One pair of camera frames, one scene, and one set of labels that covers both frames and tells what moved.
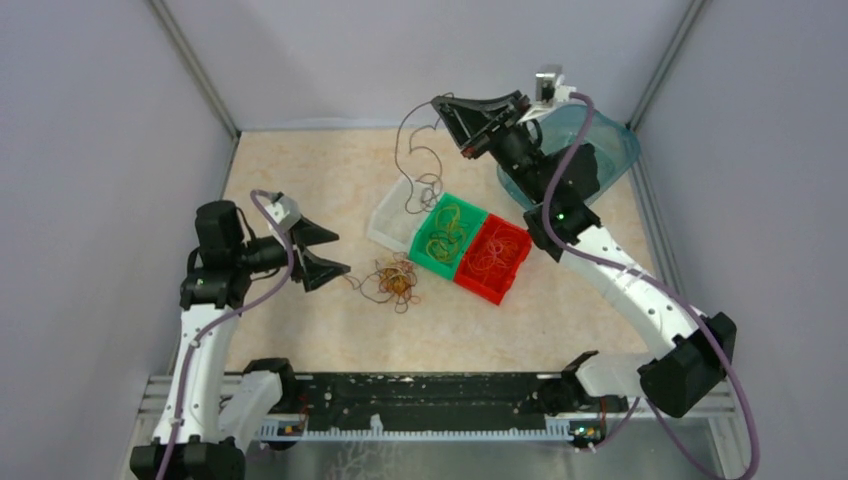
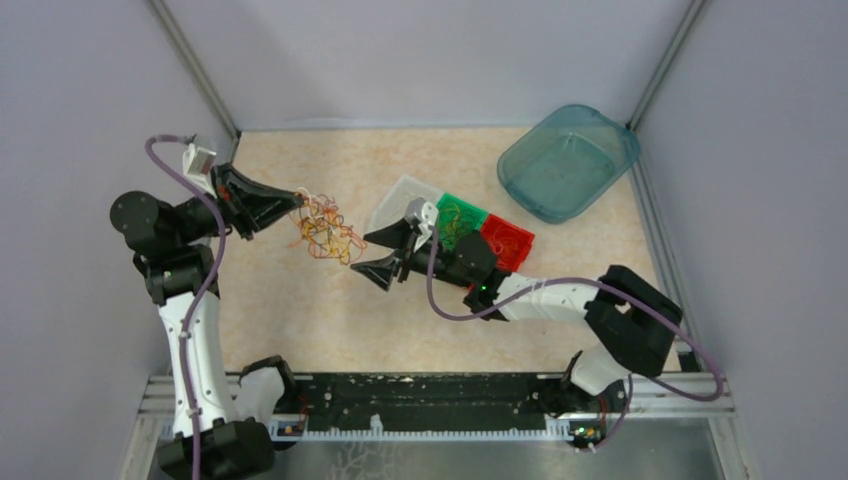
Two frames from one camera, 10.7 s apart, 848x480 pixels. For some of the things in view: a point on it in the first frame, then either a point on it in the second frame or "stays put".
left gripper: x=315 y=271 → x=250 y=205
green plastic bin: x=448 y=235 stays put
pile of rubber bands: x=396 y=279 → x=323 y=230
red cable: x=498 y=250 stays put
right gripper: x=470 y=119 → x=397 y=236
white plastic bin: x=401 y=209 stays put
